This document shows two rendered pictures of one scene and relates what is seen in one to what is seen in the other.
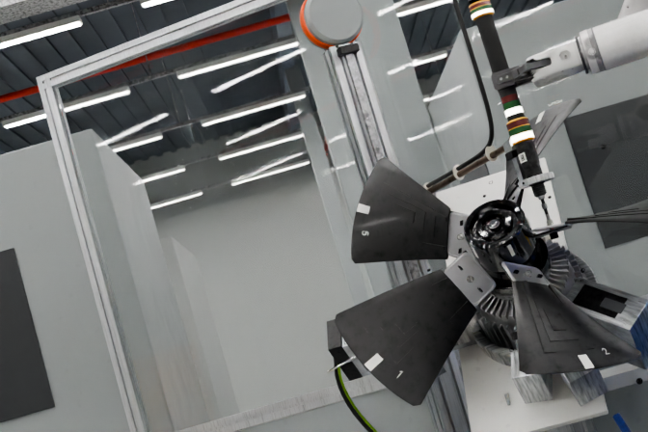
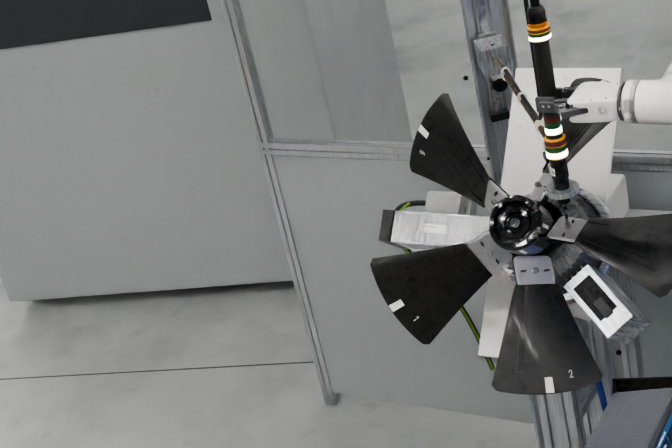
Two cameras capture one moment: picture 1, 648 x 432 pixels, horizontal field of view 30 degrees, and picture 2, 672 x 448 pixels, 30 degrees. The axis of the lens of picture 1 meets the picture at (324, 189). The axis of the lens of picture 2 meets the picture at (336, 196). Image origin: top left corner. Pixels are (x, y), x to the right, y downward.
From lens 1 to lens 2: 1.59 m
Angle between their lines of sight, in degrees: 39
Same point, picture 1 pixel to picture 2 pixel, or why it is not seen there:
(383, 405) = not seen: hidden behind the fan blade
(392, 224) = (444, 159)
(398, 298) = (424, 260)
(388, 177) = (446, 117)
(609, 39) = (647, 109)
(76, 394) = not seen: hidden behind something
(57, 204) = not seen: outside the picture
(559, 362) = (526, 383)
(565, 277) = (577, 257)
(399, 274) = (482, 104)
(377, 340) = (402, 289)
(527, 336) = (508, 352)
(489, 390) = (503, 307)
